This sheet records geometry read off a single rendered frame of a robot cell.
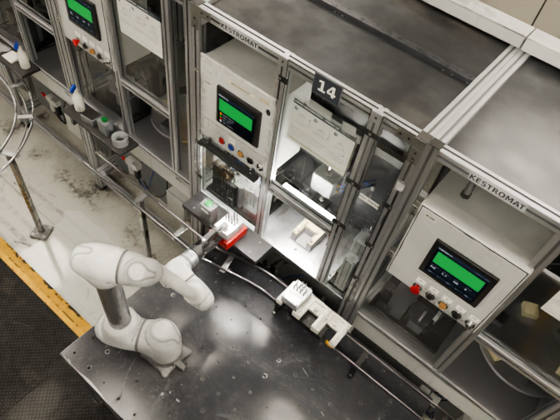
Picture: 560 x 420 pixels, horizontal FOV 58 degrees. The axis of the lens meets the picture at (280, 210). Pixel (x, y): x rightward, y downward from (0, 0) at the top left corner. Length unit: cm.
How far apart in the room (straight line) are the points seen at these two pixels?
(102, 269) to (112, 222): 202
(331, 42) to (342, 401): 165
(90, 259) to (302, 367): 123
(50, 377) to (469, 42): 287
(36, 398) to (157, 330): 120
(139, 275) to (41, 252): 209
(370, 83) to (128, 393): 175
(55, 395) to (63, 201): 147
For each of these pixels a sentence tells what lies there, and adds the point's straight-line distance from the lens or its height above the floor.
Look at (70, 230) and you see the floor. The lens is 397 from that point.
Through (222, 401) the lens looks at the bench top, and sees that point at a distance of 256.
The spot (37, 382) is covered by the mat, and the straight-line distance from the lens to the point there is 345.
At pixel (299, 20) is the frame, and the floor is 201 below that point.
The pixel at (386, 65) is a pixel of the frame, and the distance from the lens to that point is 204.
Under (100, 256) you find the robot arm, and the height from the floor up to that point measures 152.
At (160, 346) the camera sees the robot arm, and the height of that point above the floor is 92.
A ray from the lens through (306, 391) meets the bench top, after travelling 262.
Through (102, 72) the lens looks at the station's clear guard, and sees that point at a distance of 313.
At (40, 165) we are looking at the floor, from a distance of 444.
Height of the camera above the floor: 312
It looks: 51 degrees down
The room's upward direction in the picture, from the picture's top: 11 degrees clockwise
